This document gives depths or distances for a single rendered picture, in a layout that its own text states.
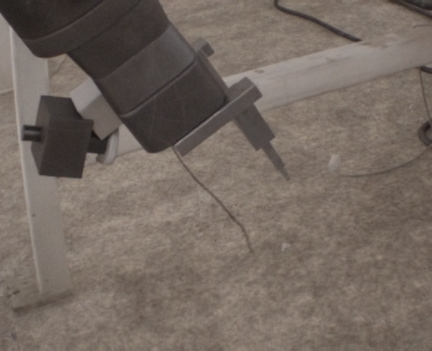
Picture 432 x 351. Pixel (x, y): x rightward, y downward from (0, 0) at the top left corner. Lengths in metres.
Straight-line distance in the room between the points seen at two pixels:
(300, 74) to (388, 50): 0.16
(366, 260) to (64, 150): 0.81
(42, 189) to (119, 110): 0.79
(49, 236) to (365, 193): 0.53
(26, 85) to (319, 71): 0.45
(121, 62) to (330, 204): 0.97
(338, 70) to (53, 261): 0.53
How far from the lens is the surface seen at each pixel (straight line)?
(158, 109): 0.34
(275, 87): 1.17
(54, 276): 1.18
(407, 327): 1.00
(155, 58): 0.34
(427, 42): 1.30
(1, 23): 2.28
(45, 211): 1.14
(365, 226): 1.22
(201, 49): 0.41
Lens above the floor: 0.62
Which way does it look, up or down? 25 degrees down
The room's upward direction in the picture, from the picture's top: 11 degrees counter-clockwise
